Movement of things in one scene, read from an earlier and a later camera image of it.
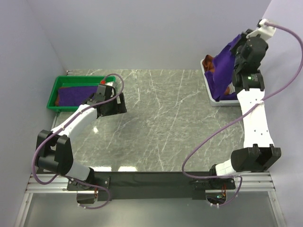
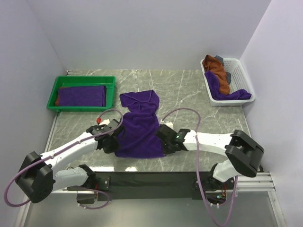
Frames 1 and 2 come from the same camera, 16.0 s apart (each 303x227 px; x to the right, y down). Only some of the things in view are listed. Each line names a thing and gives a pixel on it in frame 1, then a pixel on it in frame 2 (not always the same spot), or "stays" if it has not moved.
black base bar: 150,186 stays
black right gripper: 243,38 → 166,151
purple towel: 218,80 → 139,138
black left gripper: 120,108 → 108,150
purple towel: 75,95 stays
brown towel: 57,102 stays
